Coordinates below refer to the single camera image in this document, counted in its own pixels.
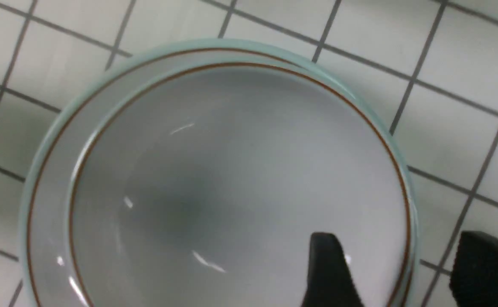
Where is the white grid tablecloth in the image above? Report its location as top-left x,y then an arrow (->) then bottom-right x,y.
0,0 -> 498,307

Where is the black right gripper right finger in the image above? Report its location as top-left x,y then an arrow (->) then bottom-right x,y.
449,231 -> 498,307

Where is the pale blue bowl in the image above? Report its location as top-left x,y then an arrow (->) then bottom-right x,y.
19,39 -> 419,307

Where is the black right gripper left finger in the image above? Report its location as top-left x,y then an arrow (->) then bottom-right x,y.
301,232 -> 363,307

